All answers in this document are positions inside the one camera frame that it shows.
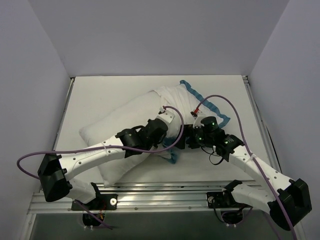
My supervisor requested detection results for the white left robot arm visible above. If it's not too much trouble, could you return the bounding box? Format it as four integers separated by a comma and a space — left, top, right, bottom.
37, 118, 169, 210

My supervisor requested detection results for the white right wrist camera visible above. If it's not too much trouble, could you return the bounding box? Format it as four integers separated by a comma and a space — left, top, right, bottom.
190, 109, 207, 128

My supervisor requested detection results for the aluminium rail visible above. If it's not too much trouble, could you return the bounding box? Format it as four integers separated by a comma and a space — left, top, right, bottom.
52, 77, 75, 150
241, 75, 283, 173

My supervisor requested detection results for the aluminium left side rail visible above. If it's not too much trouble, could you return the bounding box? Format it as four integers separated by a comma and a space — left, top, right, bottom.
52, 77, 75, 150

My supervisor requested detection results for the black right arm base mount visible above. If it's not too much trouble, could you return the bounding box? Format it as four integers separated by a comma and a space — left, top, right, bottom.
206, 191, 250, 209

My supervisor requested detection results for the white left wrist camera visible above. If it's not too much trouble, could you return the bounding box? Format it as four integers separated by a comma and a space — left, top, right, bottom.
156, 106, 175, 126

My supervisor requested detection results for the aluminium front rail frame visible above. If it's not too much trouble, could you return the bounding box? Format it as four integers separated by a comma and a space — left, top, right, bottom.
27, 181, 300, 214

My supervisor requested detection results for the blue houndstooth pillow with pillowcase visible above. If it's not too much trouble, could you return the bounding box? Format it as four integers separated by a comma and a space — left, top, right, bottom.
153, 80, 231, 164

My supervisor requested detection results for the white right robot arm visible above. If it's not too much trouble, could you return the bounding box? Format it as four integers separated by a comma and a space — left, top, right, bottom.
178, 116, 312, 231

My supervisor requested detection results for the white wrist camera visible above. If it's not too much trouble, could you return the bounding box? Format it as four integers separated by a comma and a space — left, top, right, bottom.
190, 109, 207, 128
156, 106, 175, 126

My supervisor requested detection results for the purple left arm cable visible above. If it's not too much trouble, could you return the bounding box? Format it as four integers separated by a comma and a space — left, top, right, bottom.
16, 105, 185, 230

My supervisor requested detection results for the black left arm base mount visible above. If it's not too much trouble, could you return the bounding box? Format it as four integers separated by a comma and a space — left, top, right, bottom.
76, 193, 118, 211

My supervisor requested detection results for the white pillow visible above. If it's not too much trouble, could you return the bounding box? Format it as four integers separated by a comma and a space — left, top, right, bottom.
79, 91, 171, 187

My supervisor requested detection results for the aluminium right side rail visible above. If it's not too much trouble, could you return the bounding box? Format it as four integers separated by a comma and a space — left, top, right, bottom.
241, 75, 283, 173

